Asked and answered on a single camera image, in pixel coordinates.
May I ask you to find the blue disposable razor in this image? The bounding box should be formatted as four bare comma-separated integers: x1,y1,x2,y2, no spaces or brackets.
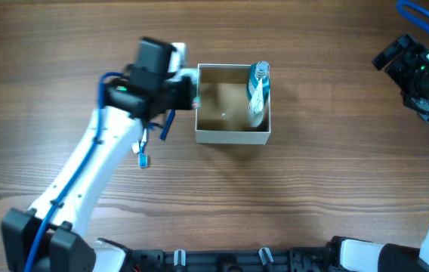
159,110,175,141

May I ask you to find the white cosmetic tube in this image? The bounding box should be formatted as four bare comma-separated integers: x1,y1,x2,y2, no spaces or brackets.
248,78,264,128

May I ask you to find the blue mouthwash bottle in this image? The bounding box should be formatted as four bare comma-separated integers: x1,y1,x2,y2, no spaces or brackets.
247,60,270,105

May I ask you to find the green white soap packet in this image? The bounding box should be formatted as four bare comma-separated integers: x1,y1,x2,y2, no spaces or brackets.
192,96,201,109

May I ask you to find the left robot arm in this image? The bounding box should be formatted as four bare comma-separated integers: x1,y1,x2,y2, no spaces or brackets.
1,37,197,271

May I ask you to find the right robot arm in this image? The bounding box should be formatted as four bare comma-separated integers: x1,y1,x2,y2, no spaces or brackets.
320,36,429,267

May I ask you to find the small toothpaste tube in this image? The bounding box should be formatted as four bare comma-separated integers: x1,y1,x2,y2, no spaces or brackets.
131,142,140,154

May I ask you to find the blue white toothbrush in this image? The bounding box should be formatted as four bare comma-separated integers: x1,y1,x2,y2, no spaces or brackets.
138,128,149,168

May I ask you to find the white cardboard box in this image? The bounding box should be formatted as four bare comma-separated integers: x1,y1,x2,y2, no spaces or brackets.
195,63,271,145

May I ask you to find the left blue cable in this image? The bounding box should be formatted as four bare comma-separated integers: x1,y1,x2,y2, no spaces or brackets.
23,71,128,272

